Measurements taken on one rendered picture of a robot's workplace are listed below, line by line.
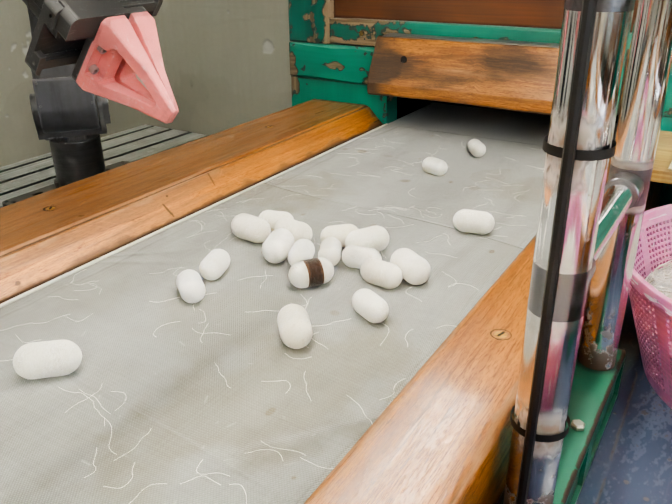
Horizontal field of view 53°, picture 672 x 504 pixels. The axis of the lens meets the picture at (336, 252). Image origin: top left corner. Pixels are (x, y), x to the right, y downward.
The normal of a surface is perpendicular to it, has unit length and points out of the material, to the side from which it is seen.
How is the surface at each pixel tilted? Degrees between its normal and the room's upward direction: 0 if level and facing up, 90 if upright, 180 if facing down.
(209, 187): 45
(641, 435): 0
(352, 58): 90
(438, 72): 67
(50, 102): 83
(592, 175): 90
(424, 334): 0
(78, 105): 83
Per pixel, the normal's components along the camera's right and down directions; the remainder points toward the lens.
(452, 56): -0.49, -0.01
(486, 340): -0.01, -0.91
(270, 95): -0.53, 0.37
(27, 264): 0.59, -0.49
